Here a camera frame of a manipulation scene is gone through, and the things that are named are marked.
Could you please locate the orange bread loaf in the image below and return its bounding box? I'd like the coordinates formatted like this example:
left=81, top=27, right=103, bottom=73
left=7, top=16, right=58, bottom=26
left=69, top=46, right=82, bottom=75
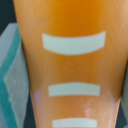
left=13, top=0, right=128, bottom=128

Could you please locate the woven placemat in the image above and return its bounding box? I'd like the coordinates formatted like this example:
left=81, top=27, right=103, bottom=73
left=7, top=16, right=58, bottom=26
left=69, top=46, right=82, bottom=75
left=0, top=23, right=29, bottom=128

